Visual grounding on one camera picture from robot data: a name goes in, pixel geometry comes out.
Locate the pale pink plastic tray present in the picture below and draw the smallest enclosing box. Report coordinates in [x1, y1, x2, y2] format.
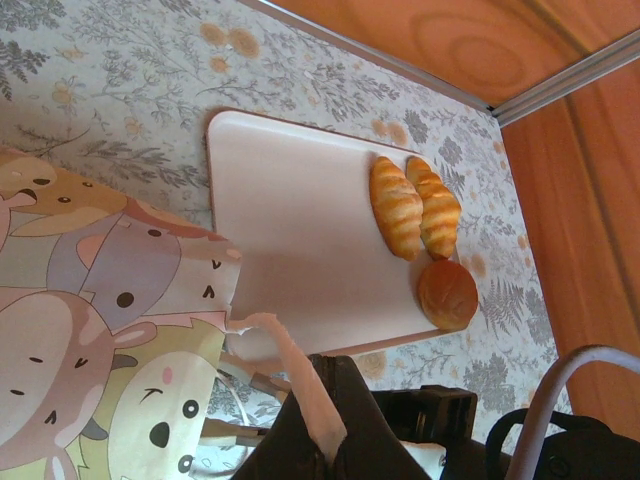
[204, 109, 464, 359]

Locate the aluminium back frame rail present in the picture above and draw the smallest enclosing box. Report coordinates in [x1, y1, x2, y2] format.
[244, 0, 501, 114]

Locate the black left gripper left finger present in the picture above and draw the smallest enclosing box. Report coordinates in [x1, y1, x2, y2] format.
[232, 391, 332, 480]

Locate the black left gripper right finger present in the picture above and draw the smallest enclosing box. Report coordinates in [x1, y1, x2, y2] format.
[309, 354, 436, 480]

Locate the aluminium right frame post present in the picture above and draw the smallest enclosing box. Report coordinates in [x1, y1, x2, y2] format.
[492, 32, 640, 126]

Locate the cartoon animal paper bag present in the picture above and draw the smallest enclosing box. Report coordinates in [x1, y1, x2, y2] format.
[0, 147, 349, 480]

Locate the floral patterned tablecloth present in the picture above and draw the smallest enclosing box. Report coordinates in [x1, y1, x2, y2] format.
[0, 0, 574, 480]

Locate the golden fake croissant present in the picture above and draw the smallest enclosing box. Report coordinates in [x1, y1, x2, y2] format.
[368, 155, 425, 262]
[405, 155, 463, 261]

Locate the round brown fake bun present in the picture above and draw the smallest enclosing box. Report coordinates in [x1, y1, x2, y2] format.
[417, 258, 480, 332]

